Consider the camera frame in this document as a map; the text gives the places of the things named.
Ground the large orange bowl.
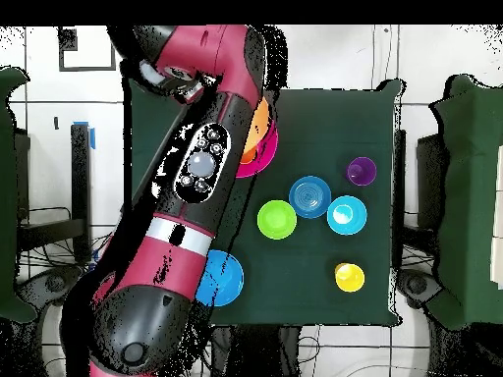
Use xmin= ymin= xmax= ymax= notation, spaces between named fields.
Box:
xmin=239 ymin=96 xmax=272 ymax=165

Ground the large pink bowl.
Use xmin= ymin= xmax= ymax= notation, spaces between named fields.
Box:
xmin=235 ymin=119 xmax=279 ymax=180

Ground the medium blue bowl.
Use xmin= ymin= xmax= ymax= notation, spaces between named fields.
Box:
xmin=195 ymin=249 xmax=246 ymax=308

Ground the blue tape strip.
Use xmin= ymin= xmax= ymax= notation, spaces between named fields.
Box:
xmin=73 ymin=120 xmax=96 ymax=150

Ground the dark green tablecloth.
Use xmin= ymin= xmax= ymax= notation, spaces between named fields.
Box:
xmin=122 ymin=76 xmax=406 ymax=329

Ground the small green bowl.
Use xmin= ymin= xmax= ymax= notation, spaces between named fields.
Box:
xmin=256 ymin=199 xmax=298 ymax=241

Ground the dark blue bowl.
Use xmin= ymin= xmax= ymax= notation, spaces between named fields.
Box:
xmin=288 ymin=175 xmax=332 ymax=220

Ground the purple cup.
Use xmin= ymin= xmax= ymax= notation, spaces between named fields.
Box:
xmin=346 ymin=156 xmax=378 ymax=188

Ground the small light blue bowl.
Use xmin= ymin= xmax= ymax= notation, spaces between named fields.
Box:
xmin=326 ymin=194 xmax=368 ymax=237

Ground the green cloth covered side table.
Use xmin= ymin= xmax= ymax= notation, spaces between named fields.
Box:
xmin=425 ymin=74 xmax=503 ymax=332
xmin=0 ymin=65 xmax=38 ymax=324

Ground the dark grey chair base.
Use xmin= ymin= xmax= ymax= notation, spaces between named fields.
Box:
xmin=394 ymin=268 xmax=443 ymax=311
xmin=17 ymin=266 xmax=82 ymax=311

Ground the yellow cup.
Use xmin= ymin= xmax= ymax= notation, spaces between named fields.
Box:
xmin=334 ymin=262 xmax=365 ymax=294

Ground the black square floor frame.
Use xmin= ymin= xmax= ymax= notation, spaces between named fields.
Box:
xmin=57 ymin=25 xmax=118 ymax=73

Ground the black metal frame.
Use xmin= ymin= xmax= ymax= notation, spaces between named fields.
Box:
xmin=15 ymin=123 xmax=92 ymax=264

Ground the tangle of floor cables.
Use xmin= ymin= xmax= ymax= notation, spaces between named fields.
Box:
xmin=17 ymin=205 xmax=119 ymax=299

